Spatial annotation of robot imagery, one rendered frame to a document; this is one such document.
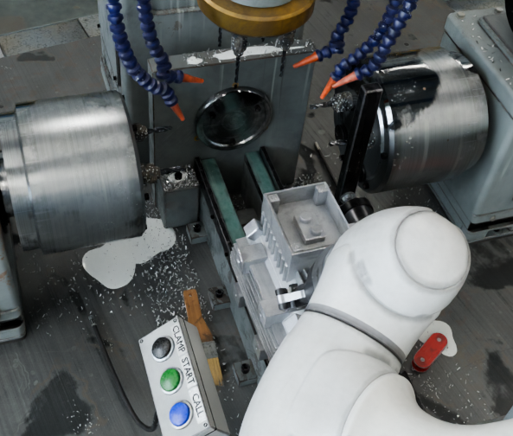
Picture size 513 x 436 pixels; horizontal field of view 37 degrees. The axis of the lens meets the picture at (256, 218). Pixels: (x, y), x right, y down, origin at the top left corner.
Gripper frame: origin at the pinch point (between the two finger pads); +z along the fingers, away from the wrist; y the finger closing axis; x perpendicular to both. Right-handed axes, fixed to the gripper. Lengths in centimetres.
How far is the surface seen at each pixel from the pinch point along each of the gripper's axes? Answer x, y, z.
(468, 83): -30, -43, 14
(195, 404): 10.2, 16.6, -0.9
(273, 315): 1.3, 2.5, 4.8
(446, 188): -17, -49, 41
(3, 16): -151, 33, 217
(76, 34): -105, 11, 141
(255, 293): -2.5, 2.9, 10.7
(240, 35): -39.5, -1.5, 2.7
